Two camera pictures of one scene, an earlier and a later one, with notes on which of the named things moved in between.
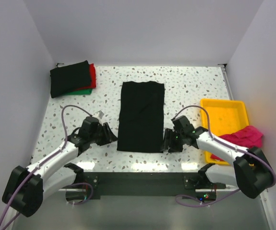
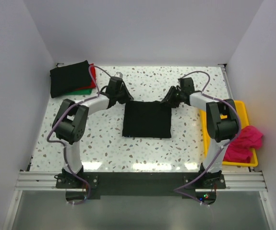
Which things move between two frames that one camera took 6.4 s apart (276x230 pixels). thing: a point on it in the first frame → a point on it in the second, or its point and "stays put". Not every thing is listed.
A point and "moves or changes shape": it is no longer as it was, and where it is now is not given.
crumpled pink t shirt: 247,137 stays put
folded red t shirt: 92,78 stays put
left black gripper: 108,136 → 128,97
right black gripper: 168,142 → 168,98
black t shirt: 141,117 moves or changes shape
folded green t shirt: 88,91 stays put
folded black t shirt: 67,78 stays put
